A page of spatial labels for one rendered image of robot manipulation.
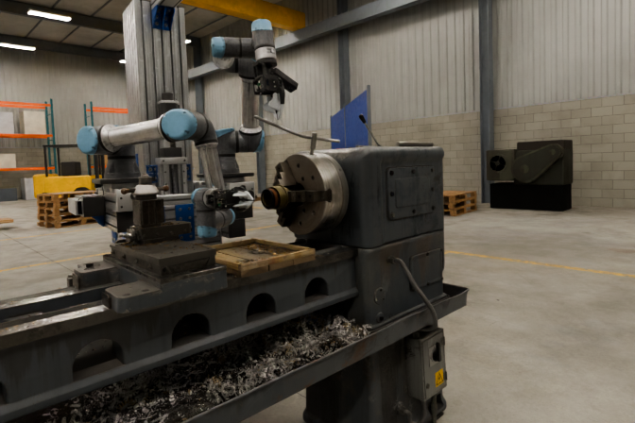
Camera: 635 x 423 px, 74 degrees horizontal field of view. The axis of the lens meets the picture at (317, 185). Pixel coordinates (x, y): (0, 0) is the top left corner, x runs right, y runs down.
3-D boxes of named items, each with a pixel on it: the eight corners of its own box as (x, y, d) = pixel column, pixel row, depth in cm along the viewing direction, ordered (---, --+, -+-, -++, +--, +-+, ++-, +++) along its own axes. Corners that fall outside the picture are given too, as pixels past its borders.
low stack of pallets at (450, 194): (442, 208, 1015) (442, 190, 1013) (478, 210, 957) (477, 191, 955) (416, 214, 923) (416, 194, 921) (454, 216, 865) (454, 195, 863)
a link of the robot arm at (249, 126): (234, 146, 230) (232, 43, 202) (262, 146, 233) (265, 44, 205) (236, 157, 220) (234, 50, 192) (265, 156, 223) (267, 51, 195)
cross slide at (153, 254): (155, 245, 150) (155, 233, 149) (216, 264, 118) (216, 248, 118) (105, 254, 138) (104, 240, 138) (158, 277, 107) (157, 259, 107)
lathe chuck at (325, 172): (285, 216, 184) (295, 145, 177) (335, 244, 163) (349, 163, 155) (268, 219, 178) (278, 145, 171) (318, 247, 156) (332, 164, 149)
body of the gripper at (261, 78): (253, 96, 152) (249, 64, 153) (273, 98, 158) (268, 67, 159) (266, 90, 146) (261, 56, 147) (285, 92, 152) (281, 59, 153)
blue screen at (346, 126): (317, 211, 1057) (315, 116, 1045) (350, 209, 1066) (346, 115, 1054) (347, 240, 648) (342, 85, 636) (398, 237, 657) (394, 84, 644)
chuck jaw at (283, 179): (297, 190, 168) (286, 163, 172) (303, 183, 165) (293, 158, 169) (274, 192, 161) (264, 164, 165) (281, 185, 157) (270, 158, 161)
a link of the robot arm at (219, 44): (209, 48, 202) (211, 28, 155) (232, 49, 204) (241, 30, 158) (211, 74, 203) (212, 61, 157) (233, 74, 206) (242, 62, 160)
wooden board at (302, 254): (255, 246, 172) (255, 237, 172) (316, 260, 146) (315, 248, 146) (186, 261, 152) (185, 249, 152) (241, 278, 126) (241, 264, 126)
